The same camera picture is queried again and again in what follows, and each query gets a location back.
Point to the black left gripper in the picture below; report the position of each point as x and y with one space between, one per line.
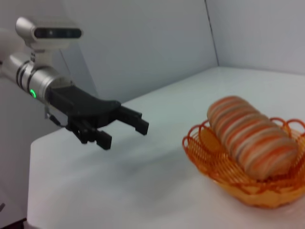
83 105

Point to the orange woven plastic basket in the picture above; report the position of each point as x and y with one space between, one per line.
262 195

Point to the orange striped bread roll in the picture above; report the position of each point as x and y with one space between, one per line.
250 136

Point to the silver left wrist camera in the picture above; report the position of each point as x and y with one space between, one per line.
54 33

